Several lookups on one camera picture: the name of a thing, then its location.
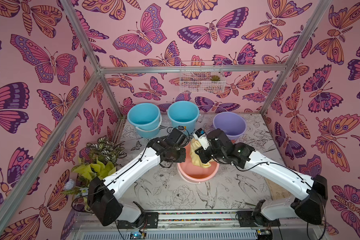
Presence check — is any purple plastic bucket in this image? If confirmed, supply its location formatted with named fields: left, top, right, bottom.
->
left=213, top=112, right=247, bottom=141

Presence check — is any yellow cleaning cloth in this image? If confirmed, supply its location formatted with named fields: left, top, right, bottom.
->
left=190, top=139, right=212, bottom=169

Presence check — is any pink plastic bucket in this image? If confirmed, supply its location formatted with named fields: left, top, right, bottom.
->
left=177, top=144, right=220, bottom=184

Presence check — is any light blue bucket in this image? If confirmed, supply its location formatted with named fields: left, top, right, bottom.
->
left=127, top=103, right=162, bottom=139
left=167, top=101, right=200, bottom=133

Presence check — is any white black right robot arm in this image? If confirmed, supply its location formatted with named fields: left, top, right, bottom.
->
left=194, top=129, right=328, bottom=226

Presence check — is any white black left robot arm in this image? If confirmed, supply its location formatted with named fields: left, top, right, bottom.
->
left=87, top=128, right=189, bottom=228

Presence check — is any small green succulent plant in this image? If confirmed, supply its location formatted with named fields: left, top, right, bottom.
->
left=210, top=75, right=221, bottom=82

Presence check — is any potted green leafy plant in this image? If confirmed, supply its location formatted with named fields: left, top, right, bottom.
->
left=63, top=136, right=127, bottom=196

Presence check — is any beige work glove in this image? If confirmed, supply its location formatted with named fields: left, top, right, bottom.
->
left=265, top=178, right=292, bottom=200

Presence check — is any white wire wall basket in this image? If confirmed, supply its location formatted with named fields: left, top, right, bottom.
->
left=178, top=65, right=226, bottom=95

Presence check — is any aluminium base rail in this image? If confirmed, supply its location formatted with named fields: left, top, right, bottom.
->
left=68, top=209, right=329, bottom=240

